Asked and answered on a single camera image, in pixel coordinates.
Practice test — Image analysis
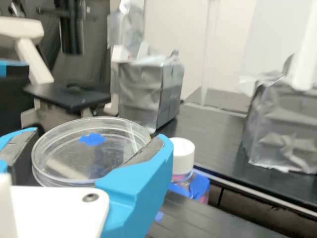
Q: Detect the blue bottle holder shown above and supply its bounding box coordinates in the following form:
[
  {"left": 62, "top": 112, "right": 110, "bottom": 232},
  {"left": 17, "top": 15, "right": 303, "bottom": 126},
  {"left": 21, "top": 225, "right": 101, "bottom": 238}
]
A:
[{"left": 168, "top": 168, "right": 211, "bottom": 205}]

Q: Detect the petri dish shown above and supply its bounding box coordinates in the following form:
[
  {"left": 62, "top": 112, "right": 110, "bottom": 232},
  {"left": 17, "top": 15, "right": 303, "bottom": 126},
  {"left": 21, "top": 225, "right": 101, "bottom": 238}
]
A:
[{"left": 31, "top": 117, "right": 152, "bottom": 188}]

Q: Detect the black platform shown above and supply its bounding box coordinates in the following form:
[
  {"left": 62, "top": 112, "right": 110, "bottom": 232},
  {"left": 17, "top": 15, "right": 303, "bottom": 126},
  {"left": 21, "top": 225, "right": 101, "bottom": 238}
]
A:
[
  {"left": 146, "top": 190, "right": 305, "bottom": 238},
  {"left": 148, "top": 103, "right": 317, "bottom": 219}
]

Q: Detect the cream microscope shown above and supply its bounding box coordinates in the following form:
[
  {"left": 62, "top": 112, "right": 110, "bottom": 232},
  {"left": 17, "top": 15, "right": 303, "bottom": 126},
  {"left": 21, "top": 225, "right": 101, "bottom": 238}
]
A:
[{"left": 0, "top": 16, "right": 119, "bottom": 136}]

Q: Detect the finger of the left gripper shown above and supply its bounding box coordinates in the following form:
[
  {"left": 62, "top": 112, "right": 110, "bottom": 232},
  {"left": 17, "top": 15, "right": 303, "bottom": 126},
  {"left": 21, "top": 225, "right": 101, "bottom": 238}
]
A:
[{"left": 0, "top": 59, "right": 30, "bottom": 78}]

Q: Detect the small bottle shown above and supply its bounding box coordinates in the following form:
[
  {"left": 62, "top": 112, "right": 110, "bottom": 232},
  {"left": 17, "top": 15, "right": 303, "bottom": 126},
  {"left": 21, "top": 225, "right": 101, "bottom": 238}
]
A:
[{"left": 168, "top": 137, "right": 196, "bottom": 189}]

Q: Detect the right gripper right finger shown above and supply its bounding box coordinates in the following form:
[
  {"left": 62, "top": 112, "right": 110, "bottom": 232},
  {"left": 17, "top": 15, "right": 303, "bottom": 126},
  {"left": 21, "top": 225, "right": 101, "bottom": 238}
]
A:
[{"left": 95, "top": 133, "right": 174, "bottom": 238}]

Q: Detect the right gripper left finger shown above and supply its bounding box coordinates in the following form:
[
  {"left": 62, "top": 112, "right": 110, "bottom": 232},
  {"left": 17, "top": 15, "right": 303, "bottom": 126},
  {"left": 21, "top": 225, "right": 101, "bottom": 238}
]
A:
[{"left": 0, "top": 127, "right": 40, "bottom": 175}]

